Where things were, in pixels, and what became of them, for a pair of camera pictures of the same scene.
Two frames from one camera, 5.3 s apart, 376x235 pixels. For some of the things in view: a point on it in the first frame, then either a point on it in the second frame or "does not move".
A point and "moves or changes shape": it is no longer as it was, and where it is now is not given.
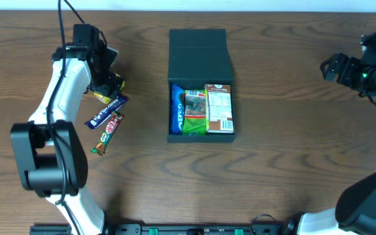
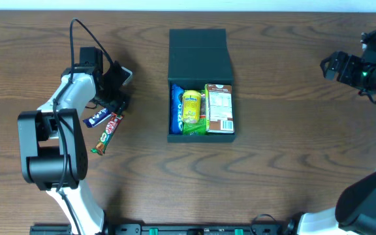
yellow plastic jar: x=106 y=99 moves or changes shape
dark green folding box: x=196 y=57 does not move
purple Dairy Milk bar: x=93 y=123 does not move
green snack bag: x=194 y=121 does not move
